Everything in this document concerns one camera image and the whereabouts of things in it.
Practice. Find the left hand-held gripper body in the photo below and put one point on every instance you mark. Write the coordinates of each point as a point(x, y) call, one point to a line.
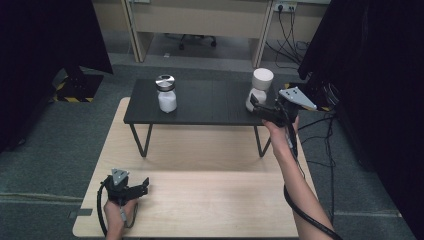
point(120, 191)

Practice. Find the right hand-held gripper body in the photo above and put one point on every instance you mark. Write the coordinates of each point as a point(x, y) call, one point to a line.
point(283, 113)

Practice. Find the white jar with white lid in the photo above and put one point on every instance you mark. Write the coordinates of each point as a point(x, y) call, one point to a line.
point(262, 81)

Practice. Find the black shelf with metal legs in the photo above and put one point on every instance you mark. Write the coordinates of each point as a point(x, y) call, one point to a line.
point(206, 106)

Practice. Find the glass jar with silver lid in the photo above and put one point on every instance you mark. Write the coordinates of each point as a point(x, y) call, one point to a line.
point(166, 95)

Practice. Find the person's right hand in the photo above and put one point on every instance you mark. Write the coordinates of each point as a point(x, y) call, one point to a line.
point(279, 136)

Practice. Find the person's left hand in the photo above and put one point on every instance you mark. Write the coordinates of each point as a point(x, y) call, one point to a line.
point(116, 215)

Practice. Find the dark floor tape patch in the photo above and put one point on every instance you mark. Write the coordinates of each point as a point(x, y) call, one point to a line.
point(80, 213)

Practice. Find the black office chair base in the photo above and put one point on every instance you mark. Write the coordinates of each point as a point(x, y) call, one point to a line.
point(196, 39)

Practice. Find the small white floor item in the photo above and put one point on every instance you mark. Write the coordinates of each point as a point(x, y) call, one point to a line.
point(167, 55)

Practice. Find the beige office desk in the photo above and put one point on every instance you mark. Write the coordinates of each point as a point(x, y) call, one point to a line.
point(200, 16)

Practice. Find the black curtain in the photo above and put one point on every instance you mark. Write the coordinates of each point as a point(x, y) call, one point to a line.
point(40, 50)
point(383, 83)

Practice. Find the white wall power socket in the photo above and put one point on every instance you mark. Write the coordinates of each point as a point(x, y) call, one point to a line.
point(284, 6)

